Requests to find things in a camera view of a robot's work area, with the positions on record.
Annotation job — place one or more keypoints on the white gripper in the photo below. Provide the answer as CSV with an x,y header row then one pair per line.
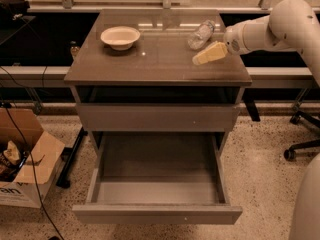
x,y
233,40

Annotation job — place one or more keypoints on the clear plastic water bottle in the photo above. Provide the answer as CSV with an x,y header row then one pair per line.
x,y
201,35

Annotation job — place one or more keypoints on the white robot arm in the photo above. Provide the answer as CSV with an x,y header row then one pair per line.
x,y
291,25

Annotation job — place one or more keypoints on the grey drawer cabinet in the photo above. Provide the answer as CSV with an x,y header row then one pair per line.
x,y
157,69

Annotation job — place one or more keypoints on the closed grey upper drawer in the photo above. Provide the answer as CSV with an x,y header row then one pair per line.
x,y
157,118

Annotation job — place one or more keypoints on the small bottle behind cabinet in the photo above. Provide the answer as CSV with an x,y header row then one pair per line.
x,y
74,49

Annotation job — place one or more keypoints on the open grey lower drawer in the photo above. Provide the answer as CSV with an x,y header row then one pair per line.
x,y
155,178

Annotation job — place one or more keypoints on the white paper bowl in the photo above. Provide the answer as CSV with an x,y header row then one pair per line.
x,y
120,38

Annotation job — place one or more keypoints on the black office chair base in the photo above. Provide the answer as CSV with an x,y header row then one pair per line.
x,y
306,136

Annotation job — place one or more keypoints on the open cardboard box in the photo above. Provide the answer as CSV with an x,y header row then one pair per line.
x,y
40,153

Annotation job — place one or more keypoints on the black table leg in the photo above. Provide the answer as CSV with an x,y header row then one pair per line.
x,y
68,156

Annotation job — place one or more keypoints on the black bag on desk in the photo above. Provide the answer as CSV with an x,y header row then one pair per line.
x,y
10,8

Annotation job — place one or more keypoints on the crumpled snack bag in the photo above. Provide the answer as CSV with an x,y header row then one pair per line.
x,y
10,160

